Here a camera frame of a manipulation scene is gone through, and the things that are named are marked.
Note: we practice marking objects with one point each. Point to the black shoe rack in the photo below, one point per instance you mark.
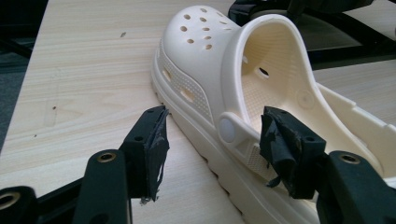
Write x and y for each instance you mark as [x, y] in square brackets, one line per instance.
[342, 57]

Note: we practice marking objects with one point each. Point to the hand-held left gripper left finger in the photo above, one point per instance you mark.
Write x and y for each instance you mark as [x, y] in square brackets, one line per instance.
[140, 149]

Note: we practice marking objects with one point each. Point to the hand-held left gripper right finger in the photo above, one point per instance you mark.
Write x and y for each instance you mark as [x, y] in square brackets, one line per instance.
[295, 146]

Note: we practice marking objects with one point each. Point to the cream clog shoe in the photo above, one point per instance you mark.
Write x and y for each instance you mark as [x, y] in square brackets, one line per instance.
[199, 68]

